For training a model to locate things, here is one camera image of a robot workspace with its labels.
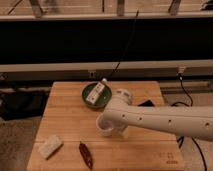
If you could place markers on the green bowl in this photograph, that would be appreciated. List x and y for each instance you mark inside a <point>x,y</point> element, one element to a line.
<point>102,100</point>

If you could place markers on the black rectangular block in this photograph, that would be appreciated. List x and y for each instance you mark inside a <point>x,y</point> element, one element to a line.
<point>147,103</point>

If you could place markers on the brown dried pepper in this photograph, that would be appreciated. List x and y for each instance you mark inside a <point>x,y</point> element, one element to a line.
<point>86,155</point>

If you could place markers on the white sponge block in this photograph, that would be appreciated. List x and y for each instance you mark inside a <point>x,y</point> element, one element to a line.
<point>50,146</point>

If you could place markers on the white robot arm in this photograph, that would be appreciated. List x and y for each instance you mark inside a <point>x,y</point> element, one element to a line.
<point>195,122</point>

